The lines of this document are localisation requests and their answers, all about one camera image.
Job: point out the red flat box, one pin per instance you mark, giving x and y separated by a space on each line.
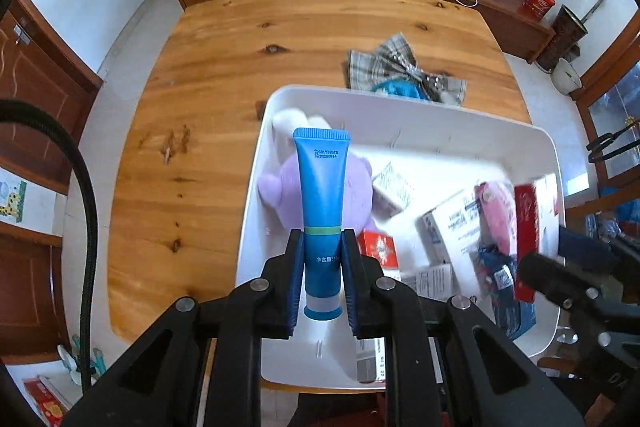
45 402

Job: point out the blue tube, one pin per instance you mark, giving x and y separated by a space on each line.
322 187

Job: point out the red bucket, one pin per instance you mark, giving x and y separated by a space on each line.
537 2

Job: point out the grey and white box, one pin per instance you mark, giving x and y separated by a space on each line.
370 359

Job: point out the blue scrunchie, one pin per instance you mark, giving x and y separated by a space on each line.
400 88

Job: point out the brown wooden door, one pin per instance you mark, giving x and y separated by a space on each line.
40 107

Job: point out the plaid cloth bow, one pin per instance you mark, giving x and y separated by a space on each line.
390 57

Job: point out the white barcode medicine box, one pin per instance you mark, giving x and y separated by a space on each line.
392 189

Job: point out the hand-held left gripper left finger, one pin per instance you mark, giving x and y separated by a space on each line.
295 287

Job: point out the red and white box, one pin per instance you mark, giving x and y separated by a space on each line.
380 251

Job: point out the white pot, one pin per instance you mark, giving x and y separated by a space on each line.
566 77

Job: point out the purple plush toy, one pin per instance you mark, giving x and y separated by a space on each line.
357 192

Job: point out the black metal chair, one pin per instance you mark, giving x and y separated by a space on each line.
612 142

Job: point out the dark blue packet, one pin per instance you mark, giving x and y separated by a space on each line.
502 289

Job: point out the white plastic bin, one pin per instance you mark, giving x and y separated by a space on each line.
415 142

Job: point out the long thin stick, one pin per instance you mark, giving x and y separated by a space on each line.
600 1

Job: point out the tall dark vase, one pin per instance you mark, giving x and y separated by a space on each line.
562 37

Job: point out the colourful wall picture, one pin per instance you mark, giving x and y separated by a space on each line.
12 202

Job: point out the pink packet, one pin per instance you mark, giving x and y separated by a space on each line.
495 217

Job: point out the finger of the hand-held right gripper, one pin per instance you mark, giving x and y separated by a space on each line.
555 279
595 249

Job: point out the white box blue print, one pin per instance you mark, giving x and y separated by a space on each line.
450 222

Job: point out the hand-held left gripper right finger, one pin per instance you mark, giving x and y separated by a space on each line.
350 287

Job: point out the teal plastic item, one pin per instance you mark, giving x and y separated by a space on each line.
95 359

